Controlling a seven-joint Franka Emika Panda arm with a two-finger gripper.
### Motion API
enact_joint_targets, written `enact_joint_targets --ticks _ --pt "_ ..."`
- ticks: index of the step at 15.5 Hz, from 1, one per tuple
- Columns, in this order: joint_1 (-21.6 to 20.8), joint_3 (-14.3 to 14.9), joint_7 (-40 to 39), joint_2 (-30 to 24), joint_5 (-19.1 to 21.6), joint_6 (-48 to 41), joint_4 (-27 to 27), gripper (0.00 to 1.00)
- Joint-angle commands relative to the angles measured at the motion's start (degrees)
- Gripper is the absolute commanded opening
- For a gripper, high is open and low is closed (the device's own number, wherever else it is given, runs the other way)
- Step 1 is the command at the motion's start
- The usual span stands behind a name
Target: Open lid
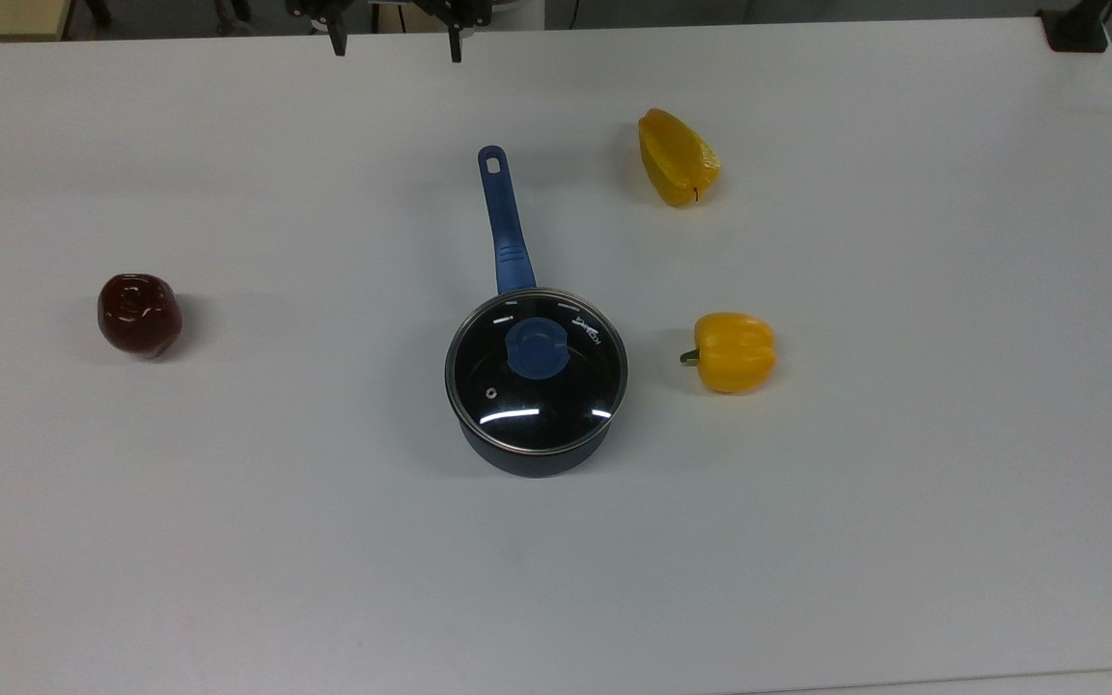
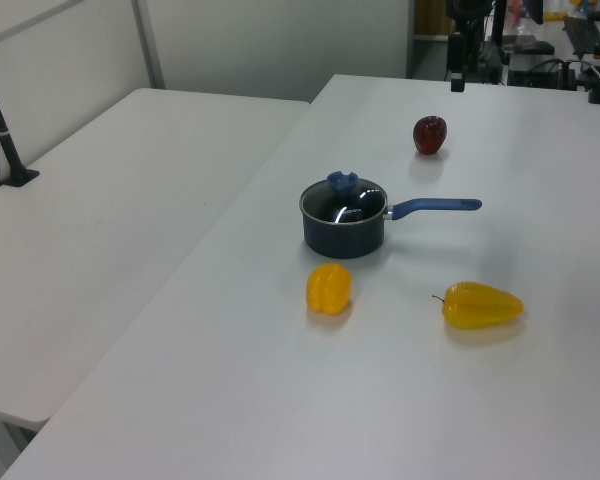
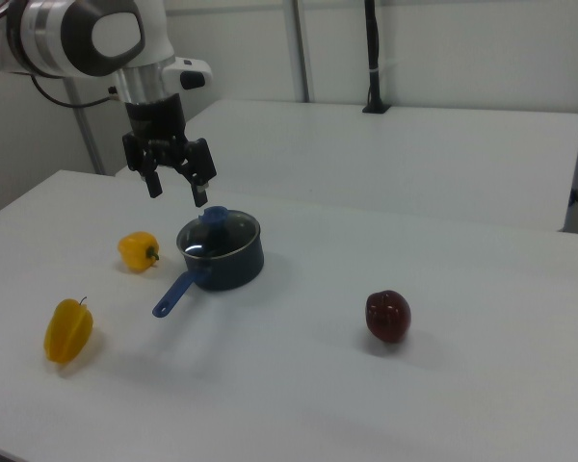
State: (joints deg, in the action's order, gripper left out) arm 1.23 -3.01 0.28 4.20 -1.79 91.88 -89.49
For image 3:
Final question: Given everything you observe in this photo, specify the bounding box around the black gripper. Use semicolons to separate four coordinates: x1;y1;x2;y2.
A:
121;92;219;209

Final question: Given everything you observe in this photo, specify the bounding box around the glass lid with blue knob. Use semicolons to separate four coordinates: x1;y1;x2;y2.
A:
175;205;262;260

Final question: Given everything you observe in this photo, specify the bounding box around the yellow bell pepper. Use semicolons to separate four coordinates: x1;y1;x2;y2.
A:
118;231;161;274

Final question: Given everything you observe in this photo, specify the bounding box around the yellow star fruit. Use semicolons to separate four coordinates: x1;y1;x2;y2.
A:
42;296;96;365

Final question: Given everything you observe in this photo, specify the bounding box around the white side table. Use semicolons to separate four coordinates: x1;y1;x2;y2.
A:
114;98;578;233

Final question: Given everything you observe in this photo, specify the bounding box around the black pole with base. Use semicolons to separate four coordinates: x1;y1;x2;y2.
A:
361;0;392;115

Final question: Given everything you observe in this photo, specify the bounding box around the dark red apple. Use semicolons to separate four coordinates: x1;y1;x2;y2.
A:
364;289;412;345

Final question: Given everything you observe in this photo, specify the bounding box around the aluminium frame post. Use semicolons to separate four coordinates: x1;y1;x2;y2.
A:
291;0;315;103
66;76;103;175

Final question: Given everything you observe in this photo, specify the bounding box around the dark pot with blue handle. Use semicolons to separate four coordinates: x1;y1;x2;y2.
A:
152;206;266;320

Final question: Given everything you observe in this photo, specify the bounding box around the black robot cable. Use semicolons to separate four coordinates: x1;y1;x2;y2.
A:
28;74;127;110

